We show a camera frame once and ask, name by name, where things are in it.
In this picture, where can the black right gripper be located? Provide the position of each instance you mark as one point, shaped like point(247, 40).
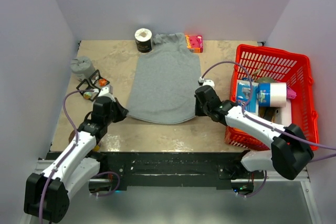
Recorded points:
point(198, 112)

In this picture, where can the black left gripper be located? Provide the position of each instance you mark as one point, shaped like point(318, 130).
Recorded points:
point(122, 110)

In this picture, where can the orange maple leaf brooch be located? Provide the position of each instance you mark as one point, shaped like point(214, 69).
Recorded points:
point(103, 82)

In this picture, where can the grey sleeveless shirt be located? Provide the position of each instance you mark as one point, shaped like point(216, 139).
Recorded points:
point(165, 81)

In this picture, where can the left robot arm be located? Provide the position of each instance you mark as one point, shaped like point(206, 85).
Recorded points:
point(48, 194)

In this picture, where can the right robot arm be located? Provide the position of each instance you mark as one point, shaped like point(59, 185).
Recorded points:
point(289, 151)

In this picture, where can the round iridescent brooch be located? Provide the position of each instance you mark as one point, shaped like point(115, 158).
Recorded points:
point(87, 95)

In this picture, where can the black brooch display case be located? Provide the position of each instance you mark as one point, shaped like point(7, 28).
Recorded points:
point(94, 79)

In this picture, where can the blue razor package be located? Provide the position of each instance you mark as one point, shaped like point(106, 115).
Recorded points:
point(243, 93)

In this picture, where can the brown wooden block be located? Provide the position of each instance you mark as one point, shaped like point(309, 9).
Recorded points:
point(71, 136)

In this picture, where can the orange pink snack box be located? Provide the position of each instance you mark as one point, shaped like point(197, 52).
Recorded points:
point(195, 43)

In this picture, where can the grey paper roll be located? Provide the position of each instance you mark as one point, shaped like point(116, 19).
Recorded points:
point(82, 67)

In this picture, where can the green round fruit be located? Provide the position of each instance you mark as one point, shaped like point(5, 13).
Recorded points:
point(265, 80)

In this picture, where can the blue white wipes roll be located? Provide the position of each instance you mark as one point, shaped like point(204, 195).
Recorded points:
point(272, 94)

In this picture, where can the toilet paper roll black wrapper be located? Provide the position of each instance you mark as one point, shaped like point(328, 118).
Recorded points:
point(143, 40)

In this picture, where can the white box in basket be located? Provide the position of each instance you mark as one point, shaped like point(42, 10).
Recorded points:
point(283, 114)

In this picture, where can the pink packet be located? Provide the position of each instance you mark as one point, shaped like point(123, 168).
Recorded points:
point(291, 94)

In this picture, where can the red plastic basket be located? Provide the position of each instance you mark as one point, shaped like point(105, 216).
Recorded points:
point(276, 78)

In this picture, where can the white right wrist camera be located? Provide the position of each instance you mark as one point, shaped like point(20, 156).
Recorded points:
point(206, 82)

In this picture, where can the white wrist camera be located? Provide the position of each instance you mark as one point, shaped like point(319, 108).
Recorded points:
point(106, 91)
point(206, 82)

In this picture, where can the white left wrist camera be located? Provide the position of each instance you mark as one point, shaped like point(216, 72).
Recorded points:
point(106, 91)

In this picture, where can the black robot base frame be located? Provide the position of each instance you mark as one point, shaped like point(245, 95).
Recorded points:
point(121, 170)

